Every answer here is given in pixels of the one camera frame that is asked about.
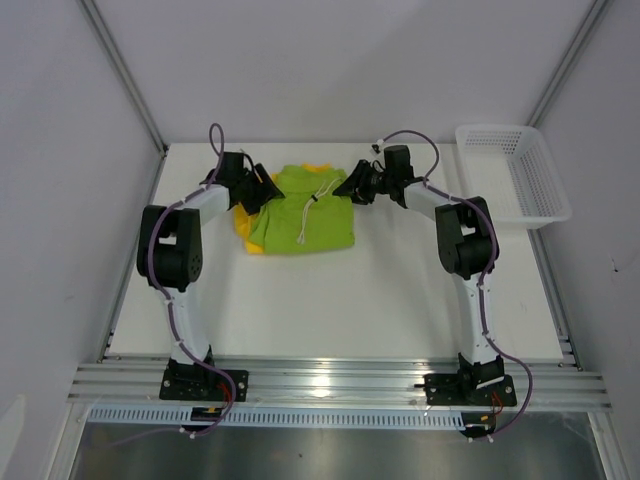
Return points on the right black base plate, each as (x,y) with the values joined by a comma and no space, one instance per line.
(443,389)

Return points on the yellow shorts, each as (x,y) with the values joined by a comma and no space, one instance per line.
(242,225)

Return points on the green shorts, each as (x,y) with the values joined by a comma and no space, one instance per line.
(310,215)

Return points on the white perforated plastic basket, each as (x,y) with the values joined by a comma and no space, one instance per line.
(512,168)

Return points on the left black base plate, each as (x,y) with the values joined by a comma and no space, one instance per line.
(203,386)

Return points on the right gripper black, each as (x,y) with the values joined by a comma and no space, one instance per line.
(355,186)

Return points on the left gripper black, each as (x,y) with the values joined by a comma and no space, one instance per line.
(266,192)

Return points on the aluminium corner post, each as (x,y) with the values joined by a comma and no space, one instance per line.
(109,46)
(579,42)

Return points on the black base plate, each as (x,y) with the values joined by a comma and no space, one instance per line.
(203,386)
(443,389)

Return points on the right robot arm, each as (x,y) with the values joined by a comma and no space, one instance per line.
(466,242)

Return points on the right aluminium corner post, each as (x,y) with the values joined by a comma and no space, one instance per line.
(579,42)

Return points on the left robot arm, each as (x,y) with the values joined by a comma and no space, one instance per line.
(170,249)

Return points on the aluminium mounting rail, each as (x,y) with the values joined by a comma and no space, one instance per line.
(337,383)

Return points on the left aluminium corner post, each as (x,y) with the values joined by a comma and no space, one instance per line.
(109,46)

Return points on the white slotted cable duct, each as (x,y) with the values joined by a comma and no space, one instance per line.
(240,416)

